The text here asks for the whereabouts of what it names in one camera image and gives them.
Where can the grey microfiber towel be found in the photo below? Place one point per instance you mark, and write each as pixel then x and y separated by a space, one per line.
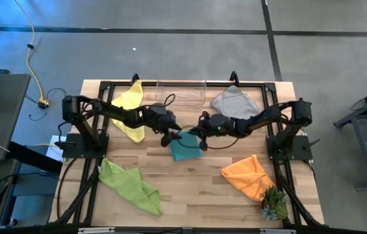
pixel 235 104

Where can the orange microfiber towel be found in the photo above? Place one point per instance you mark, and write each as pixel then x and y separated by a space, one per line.
pixel 248 177

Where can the clear plastic bin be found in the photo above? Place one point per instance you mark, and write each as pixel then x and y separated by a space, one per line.
pixel 189 94

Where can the teal microfiber towel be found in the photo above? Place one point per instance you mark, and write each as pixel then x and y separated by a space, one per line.
pixel 186 151

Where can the yellow microfiber towel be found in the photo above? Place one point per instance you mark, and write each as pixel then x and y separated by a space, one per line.
pixel 128 96

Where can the black angled beam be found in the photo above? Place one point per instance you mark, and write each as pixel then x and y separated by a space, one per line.
pixel 37 159

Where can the grey desk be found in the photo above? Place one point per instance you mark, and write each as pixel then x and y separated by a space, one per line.
pixel 4 113

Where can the small potted succulent plant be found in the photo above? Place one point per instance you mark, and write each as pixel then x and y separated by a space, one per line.
pixel 272 204

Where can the black aluminium table frame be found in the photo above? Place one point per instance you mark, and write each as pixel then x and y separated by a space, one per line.
pixel 248 84

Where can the lime green microfiber towel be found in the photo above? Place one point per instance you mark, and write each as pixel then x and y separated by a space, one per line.
pixel 128 185

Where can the black metal stand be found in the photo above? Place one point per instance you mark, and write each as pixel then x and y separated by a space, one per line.
pixel 345 121

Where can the black clamp lever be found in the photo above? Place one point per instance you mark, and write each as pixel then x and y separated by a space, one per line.
pixel 313 143
pixel 63 143

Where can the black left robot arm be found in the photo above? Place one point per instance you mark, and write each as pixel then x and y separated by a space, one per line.
pixel 115 112

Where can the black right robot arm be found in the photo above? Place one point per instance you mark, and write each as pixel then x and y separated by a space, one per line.
pixel 267 114

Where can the silver metal bracket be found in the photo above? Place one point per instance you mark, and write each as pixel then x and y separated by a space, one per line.
pixel 277 231
pixel 95 230

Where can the white paper sheet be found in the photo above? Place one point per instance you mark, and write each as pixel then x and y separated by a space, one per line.
pixel 53 155

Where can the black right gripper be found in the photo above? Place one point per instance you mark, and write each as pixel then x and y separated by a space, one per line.
pixel 220 125

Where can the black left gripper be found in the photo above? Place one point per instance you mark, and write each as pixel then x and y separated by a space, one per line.
pixel 158 118

